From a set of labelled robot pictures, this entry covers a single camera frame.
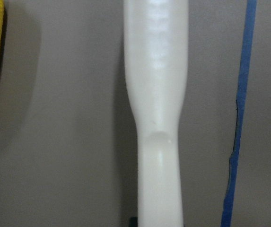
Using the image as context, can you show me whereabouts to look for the wooden hand brush black bristles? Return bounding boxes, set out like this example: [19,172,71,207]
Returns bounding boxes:
[123,0,189,227]

